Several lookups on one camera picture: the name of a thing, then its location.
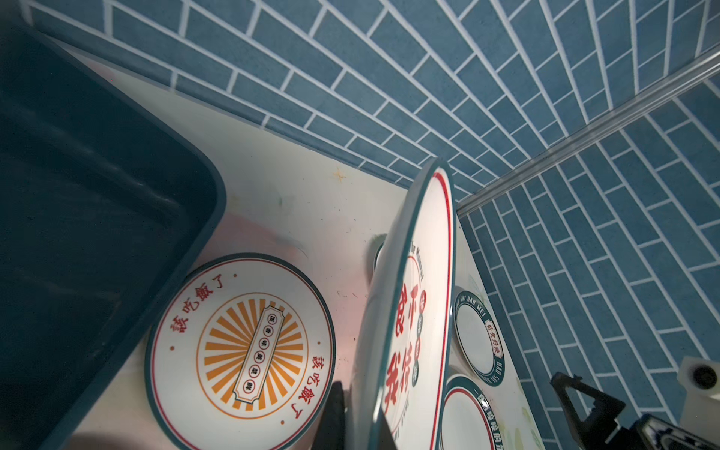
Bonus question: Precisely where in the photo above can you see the white plate orange sunburst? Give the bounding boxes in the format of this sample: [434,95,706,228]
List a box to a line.
[144,253,337,449]

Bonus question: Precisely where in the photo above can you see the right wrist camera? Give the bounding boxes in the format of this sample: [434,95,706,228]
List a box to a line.
[677,356,720,446]

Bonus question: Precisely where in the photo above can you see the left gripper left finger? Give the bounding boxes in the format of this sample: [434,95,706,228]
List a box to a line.
[311,381,346,450]

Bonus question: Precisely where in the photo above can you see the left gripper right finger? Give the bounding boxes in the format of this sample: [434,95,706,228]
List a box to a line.
[367,408,397,450]

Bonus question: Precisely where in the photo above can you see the white plate cloud emblem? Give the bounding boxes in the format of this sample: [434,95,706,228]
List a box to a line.
[369,234,387,276]

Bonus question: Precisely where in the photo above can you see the white plate red characters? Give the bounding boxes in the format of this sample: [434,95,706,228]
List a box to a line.
[345,159,457,449]

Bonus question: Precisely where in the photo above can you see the teal plastic bin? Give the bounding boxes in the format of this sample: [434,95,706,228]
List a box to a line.
[1,13,226,449]

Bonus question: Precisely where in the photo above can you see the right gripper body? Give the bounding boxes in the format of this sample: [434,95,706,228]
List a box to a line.
[619,414,719,450]

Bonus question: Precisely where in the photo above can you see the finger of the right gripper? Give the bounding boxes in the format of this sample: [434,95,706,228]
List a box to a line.
[549,370,626,450]

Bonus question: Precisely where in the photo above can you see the white plate lettered green rim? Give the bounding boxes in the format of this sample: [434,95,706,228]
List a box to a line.
[454,291,506,386]

